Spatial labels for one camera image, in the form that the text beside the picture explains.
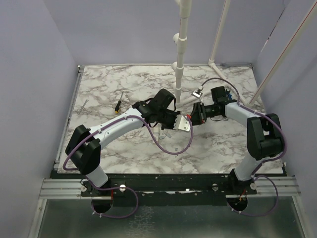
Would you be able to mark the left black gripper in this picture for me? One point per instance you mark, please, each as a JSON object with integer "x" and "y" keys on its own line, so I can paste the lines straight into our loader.
{"x": 172, "y": 126}

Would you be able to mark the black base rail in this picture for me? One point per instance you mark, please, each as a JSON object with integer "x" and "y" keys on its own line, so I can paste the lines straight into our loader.
{"x": 136, "y": 181}

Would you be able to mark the white staple box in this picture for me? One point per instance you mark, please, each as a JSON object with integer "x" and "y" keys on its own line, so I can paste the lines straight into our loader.
{"x": 159, "y": 133}

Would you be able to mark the small silver wrench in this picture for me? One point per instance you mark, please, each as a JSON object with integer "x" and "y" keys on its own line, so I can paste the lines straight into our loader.
{"x": 82, "y": 107}

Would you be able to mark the white PVC pipe frame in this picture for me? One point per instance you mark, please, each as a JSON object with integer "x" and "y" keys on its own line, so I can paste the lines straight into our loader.
{"x": 259, "y": 33}

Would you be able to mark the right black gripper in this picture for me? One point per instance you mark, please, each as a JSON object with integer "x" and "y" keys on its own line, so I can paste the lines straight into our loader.
{"x": 198, "y": 115}

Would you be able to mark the blue handled pliers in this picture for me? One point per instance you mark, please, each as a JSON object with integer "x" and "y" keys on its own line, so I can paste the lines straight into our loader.
{"x": 229, "y": 94}

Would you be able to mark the yellow black screwdriver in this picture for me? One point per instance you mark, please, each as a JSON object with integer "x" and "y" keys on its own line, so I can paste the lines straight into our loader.
{"x": 117, "y": 107}

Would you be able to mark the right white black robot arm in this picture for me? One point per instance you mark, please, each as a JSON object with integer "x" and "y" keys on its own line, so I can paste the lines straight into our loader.
{"x": 265, "y": 140}

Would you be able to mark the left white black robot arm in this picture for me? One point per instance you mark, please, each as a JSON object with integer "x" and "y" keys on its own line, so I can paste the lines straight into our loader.
{"x": 85, "y": 146}

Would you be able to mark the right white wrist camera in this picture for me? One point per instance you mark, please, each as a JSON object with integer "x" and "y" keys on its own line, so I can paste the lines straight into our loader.
{"x": 198, "y": 94}

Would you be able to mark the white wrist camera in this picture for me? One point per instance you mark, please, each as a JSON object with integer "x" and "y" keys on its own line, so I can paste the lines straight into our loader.
{"x": 198, "y": 94}
{"x": 181, "y": 123}

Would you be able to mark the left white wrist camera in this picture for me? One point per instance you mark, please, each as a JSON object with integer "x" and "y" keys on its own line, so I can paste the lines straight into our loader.
{"x": 181, "y": 123}

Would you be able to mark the aluminium extrusion rail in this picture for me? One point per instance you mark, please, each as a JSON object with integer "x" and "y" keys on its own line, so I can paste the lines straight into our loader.
{"x": 79, "y": 189}

